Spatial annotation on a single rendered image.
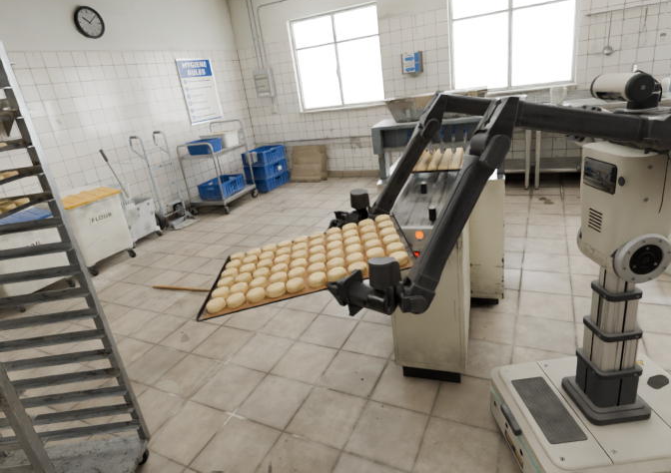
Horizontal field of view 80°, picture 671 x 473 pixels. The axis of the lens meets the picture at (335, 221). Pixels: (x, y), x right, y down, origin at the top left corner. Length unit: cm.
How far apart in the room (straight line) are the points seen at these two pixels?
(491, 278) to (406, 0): 410
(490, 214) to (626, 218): 117
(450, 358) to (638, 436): 74
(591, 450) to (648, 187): 85
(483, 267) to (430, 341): 73
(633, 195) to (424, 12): 470
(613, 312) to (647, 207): 38
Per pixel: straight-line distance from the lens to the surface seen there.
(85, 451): 221
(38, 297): 185
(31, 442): 154
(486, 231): 248
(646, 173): 134
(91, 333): 184
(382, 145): 245
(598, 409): 176
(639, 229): 141
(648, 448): 175
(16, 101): 164
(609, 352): 164
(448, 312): 193
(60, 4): 540
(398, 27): 585
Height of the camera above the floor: 147
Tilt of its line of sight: 19 degrees down
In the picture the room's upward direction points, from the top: 8 degrees counter-clockwise
